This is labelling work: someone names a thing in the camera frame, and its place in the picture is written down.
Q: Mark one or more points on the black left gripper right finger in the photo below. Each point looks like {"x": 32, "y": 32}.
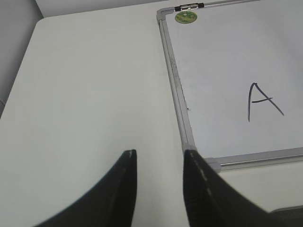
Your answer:
{"x": 211, "y": 202}

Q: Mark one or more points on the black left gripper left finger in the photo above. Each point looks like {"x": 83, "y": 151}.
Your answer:
{"x": 109, "y": 203}

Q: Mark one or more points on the round green magnet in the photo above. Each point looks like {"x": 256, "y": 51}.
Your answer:
{"x": 186, "y": 17}

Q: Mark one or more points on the white board with aluminium frame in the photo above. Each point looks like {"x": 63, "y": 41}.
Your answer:
{"x": 236, "y": 76}

